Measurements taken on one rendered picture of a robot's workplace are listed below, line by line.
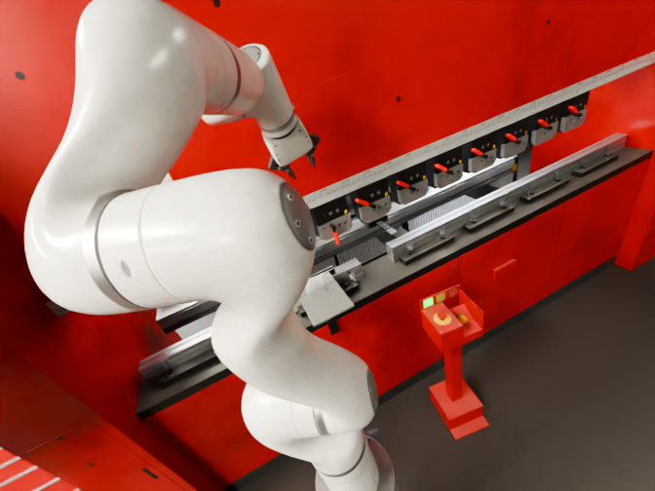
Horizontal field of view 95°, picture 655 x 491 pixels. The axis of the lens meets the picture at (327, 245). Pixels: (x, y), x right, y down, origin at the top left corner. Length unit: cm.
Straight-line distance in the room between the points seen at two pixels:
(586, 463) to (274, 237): 198
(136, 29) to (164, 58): 2
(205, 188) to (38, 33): 93
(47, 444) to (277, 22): 151
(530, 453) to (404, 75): 182
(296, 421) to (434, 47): 127
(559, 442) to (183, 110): 206
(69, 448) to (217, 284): 129
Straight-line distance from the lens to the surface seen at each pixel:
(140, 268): 24
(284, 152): 75
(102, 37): 29
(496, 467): 198
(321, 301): 127
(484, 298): 201
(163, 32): 30
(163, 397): 150
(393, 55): 128
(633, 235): 292
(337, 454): 66
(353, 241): 170
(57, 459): 153
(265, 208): 21
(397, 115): 130
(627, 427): 223
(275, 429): 56
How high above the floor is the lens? 185
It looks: 32 degrees down
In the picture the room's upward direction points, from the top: 17 degrees counter-clockwise
